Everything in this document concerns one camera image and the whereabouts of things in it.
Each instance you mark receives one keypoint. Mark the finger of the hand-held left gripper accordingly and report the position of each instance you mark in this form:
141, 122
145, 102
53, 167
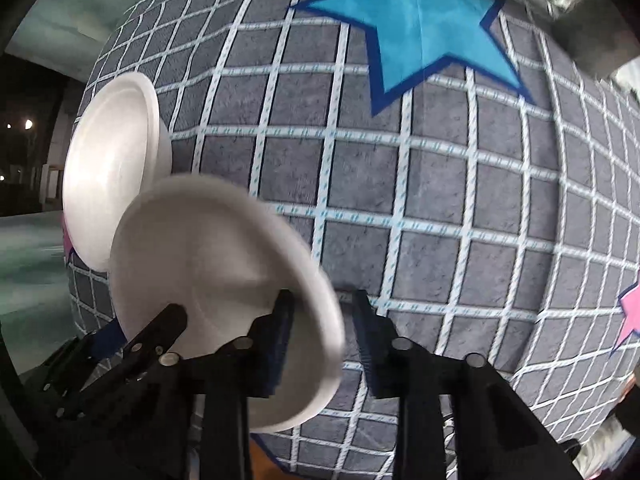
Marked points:
160, 327
107, 345

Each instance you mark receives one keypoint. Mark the small white bowl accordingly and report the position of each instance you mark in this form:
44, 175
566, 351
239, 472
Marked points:
105, 170

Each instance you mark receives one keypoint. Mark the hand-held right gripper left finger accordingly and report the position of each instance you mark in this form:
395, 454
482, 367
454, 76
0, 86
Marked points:
277, 350

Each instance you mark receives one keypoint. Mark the white cushion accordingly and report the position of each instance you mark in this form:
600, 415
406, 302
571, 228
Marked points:
600, 450

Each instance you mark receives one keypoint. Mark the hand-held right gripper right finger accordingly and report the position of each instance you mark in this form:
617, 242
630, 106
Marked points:
367, 345

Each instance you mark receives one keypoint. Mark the grey cylindrical cup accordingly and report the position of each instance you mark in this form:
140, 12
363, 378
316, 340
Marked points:
595, 25

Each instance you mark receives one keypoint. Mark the grey checked star tablecloth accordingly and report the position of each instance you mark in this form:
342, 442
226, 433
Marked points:
450, 210

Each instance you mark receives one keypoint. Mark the large white bowl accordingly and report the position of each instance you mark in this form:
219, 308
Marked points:
210, 250

